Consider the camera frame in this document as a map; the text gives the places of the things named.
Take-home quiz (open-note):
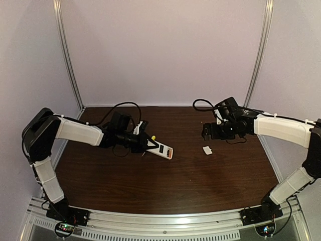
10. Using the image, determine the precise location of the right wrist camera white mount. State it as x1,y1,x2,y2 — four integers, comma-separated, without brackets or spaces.
214,109,225,125

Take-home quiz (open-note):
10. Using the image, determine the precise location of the circuit board with leds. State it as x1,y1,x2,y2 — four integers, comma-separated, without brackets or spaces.
255,222,276,238
54,222,75,238

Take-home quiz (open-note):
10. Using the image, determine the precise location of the right black camera cable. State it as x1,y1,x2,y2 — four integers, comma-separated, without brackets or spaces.
192,98,219,111

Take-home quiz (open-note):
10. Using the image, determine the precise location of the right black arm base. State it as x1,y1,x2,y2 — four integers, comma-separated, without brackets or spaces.
239,195,283,226

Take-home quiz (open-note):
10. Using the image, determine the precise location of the white remote control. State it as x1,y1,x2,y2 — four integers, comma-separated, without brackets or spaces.
147,141,174,160

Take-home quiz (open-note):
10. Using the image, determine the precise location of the left black camera cable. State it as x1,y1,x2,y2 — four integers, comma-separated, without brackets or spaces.
102,101,141,126

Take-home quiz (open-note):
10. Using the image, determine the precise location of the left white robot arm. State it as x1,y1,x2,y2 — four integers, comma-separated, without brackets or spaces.
22,107,159,204

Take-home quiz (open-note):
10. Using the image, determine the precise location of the left circuit board with leds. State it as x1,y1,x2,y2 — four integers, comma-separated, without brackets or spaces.
54,222,75,238

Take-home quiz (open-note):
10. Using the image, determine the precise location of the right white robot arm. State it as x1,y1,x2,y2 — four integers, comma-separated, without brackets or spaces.
202,97,320,205

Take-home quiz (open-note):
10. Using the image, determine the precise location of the left aluminium corner post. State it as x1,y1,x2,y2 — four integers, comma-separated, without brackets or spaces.
53,0,84,110

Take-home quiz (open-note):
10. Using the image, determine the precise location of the yellow handled screwdriver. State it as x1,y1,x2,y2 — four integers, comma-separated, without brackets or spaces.
142,135,156,157

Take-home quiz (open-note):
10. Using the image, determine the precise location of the aluminium corner post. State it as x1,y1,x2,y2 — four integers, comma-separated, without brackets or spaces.
244,0,274,107
53,0,84,110

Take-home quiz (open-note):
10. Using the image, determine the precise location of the right aluminium corner post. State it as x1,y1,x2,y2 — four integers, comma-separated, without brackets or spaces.
244,0,274,107

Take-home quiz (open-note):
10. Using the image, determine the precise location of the right circuit board with leds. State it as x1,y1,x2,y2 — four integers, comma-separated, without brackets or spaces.
255,222,276,238

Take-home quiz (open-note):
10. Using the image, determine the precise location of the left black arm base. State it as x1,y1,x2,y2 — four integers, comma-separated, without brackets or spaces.
46,197,90,226

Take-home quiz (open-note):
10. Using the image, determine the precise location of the aluminium front rail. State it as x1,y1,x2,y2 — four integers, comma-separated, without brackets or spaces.
18,197,311,240

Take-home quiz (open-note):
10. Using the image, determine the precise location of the black camera cable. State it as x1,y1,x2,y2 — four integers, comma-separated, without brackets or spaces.
102,101,141,126
192,98,219,111

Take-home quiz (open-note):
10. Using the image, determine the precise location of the white battery cover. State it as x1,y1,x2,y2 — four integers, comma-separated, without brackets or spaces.
202,146,213,155

